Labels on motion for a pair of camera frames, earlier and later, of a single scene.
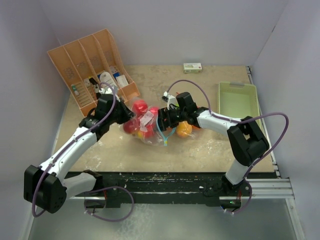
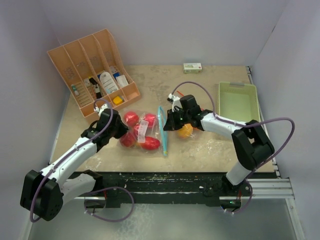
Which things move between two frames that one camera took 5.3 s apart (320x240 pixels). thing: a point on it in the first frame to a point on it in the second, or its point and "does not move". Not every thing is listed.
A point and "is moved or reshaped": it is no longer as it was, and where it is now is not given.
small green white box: x=192 y=68 does not move
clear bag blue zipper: x=144 y=124 is moved or reshaped
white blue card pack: x=106 y=77 does not move
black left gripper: x=127 y=114 to x=124 y=128
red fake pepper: x=150 y=133 to x=150 y=143
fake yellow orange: x=183 y=129 does not move
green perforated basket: x=238 y=100 does not move
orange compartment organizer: x=92 y=66 does not move
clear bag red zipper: x=184 y=130 does not move
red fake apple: x=139 y=107 to x=131 y=118
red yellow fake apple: x=130 y=126 to x=128 y=140
